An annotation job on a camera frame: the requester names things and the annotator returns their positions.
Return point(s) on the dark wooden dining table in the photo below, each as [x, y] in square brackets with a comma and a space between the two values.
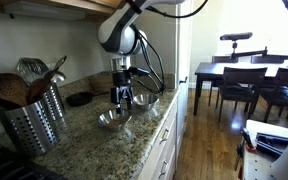
[210, 68]

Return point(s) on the wooden cooking spoon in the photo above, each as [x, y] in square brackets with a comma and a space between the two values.
[37, 88]

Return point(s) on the pile of chickpeas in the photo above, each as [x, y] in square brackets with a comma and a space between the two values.
[115, 122]

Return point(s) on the black cast iron skillet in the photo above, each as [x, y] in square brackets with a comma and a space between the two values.
[79, 99]

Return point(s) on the metal skimmer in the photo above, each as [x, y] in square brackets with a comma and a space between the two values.
[30, 68]

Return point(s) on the large perforated steel utensil holder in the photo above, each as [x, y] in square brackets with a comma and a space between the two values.
[30, 130]

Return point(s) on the black stereo camera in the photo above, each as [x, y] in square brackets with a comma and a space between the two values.
[235, 36]

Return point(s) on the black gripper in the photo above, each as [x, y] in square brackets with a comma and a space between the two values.
[121, 80]

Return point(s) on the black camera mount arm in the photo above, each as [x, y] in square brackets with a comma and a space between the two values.
[247, 53]

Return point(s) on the red and black clamp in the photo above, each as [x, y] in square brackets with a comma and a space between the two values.
[245, 143]

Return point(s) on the base cabinet with drawers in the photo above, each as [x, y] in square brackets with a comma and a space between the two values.
[165, 150]

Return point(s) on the wooden slotted spoon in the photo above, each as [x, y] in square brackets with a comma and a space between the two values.
[7, 88]

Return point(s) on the white tall cabinet panel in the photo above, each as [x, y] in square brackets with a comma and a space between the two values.
[184, 50]

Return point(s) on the metal ladle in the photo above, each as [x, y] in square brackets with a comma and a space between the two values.
[60, 63]

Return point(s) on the perforated workbench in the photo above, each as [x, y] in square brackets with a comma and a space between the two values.
[260, 166]

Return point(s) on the dark wooden dining chair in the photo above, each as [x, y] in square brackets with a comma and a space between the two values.
[219, 60]
[267, 59]
[287, 90]
[240, 83]

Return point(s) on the small perforated steel utensil holder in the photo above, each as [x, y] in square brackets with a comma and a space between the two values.
[55, 101]

